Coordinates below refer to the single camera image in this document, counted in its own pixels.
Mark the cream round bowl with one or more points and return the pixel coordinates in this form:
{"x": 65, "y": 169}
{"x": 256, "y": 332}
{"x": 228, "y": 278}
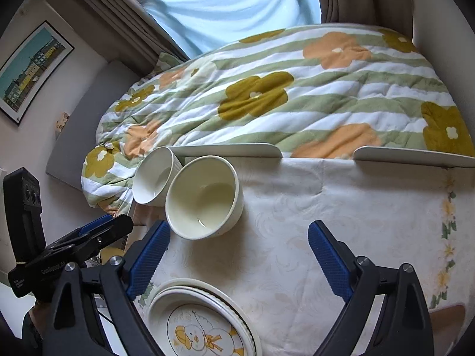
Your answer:
{"x": 200, "y": 200}

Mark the floral striped blanket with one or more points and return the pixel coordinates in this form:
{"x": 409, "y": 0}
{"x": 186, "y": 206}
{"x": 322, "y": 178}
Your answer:
{"x": 334, "y": 92}

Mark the cream floral tablecloth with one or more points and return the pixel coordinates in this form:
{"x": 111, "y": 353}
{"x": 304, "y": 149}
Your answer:
{"x": 297, "y": 200}

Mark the white ribbed bowl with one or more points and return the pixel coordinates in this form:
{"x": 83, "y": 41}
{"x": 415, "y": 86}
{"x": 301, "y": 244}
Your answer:
{"x": 154, "y": 178}

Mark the white rectangular tray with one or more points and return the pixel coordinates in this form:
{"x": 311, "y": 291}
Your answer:
{"x": 230, "y": 150}
{"x": 412, "y": 154}

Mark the plain white plate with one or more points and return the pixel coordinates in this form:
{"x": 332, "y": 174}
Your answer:
{"x": 178, "y": 282}

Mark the grey headboard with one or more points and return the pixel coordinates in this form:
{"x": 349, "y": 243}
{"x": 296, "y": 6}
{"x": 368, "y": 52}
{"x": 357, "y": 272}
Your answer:
{"x": 85, "y": 129}

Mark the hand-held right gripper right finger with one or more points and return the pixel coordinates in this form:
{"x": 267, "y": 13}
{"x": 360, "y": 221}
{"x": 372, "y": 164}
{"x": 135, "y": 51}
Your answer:
{"x": 330, "y": 263}

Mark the framed wall picture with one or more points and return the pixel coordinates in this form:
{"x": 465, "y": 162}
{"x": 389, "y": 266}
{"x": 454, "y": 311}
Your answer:
{"x": 29, "y": 70}

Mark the green striped pillow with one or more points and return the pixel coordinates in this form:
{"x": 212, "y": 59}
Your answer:
{"x": 167, "y": 63}

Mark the person's left forearm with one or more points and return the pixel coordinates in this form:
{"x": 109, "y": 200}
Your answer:
{"x": 33, "y": 326}

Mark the light blue cloth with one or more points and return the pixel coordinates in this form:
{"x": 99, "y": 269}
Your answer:
{"x": 230, "y": 7}

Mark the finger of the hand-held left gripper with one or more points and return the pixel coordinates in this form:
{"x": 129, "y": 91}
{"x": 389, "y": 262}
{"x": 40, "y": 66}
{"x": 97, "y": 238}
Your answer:
{"x": 111, "y": 230}
{"x": 94, "y": 224}

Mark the duck print plate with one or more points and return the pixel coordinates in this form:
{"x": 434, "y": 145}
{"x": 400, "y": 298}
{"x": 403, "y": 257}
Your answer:
{"x": 200, "y": 337}

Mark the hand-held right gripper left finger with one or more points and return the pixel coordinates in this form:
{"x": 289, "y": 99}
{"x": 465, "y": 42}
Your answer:
{"x": 148, "y": 259}

